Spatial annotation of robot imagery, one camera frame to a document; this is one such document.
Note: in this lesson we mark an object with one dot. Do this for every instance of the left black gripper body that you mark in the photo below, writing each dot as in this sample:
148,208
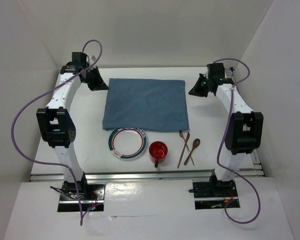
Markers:
90,79

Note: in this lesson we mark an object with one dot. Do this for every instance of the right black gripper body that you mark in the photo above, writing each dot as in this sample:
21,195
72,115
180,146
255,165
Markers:
208,79

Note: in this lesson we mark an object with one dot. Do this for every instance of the blue cloth placemat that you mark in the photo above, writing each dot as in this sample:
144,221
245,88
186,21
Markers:
157,105

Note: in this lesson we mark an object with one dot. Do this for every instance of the white plate green red rim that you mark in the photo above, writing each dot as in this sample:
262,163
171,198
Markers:
127,144

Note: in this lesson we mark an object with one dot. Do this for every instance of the red mug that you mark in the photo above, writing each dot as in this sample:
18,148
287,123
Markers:
158,152

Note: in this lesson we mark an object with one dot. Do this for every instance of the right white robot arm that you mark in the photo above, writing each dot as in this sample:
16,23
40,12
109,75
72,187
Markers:
243,130

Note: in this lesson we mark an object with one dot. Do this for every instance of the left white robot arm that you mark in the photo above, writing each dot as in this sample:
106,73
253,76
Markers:
56,125

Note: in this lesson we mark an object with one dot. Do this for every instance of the copper spoon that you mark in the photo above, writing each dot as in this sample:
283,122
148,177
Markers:
195,144

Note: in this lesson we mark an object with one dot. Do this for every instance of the aluminium rail right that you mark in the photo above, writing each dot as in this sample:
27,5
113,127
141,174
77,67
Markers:
251,161

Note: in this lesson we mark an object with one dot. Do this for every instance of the aluminium rail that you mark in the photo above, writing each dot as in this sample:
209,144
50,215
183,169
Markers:
251,161
145,176

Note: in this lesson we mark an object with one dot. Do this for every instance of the aluminium rail front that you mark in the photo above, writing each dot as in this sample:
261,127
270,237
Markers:
145,176

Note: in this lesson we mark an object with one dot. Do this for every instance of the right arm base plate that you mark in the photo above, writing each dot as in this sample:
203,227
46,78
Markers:
214,195

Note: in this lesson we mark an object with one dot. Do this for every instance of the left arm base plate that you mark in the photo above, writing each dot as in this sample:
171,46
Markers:
92,200

